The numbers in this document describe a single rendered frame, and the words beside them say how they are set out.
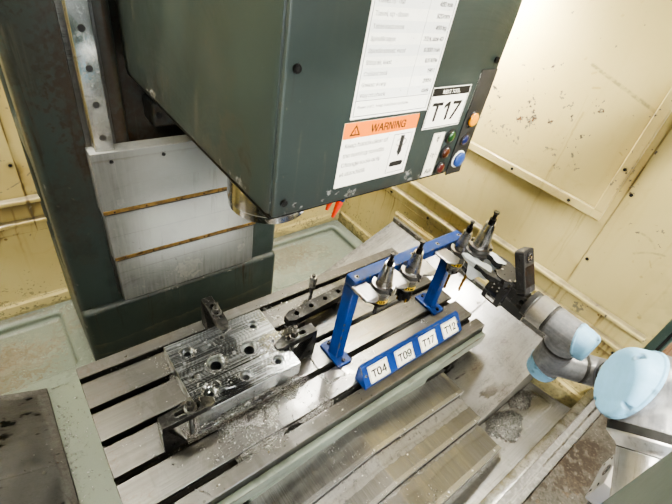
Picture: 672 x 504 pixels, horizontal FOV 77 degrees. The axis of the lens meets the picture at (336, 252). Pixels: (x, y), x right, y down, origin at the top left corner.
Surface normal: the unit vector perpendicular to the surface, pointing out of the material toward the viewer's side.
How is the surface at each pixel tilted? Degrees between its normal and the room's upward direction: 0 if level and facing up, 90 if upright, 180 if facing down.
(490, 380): 24
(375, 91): 90
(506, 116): 90
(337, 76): 90
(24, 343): 0
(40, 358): 0
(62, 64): 90
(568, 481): 0
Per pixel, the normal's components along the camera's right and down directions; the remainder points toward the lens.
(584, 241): -0.78, 0.28
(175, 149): 0.59, 0.59
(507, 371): -0.18, -0.59
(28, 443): 0.47, -0.82
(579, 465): 0.16, -0.77
